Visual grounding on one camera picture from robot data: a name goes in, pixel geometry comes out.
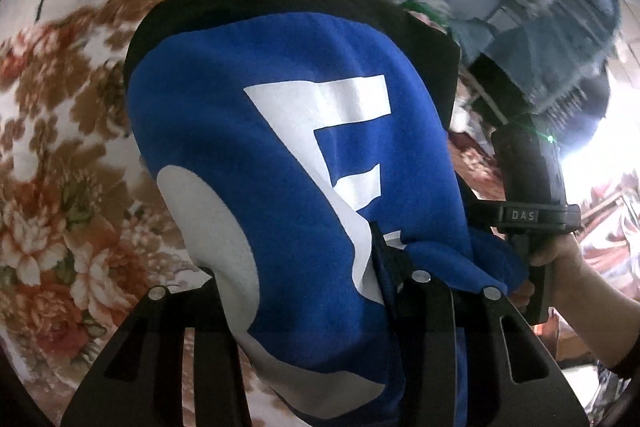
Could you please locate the brown floral fleece blanket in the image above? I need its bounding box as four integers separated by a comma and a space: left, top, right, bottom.
1, 0, 295, 426

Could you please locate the blue denim garment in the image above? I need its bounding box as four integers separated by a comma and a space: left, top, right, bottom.
449, 0, 622, 124

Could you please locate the pink cloth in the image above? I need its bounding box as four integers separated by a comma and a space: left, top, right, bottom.
577, 172, 639, 286

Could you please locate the person's right hand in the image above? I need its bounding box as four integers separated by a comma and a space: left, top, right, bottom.
509, 234, 582, 312

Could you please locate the person's right forearm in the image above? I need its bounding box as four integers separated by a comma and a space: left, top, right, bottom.
551, 249, 639, 369

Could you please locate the blue and black sweatshirt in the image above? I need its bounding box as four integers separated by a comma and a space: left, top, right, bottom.
124, 0, 526, 426

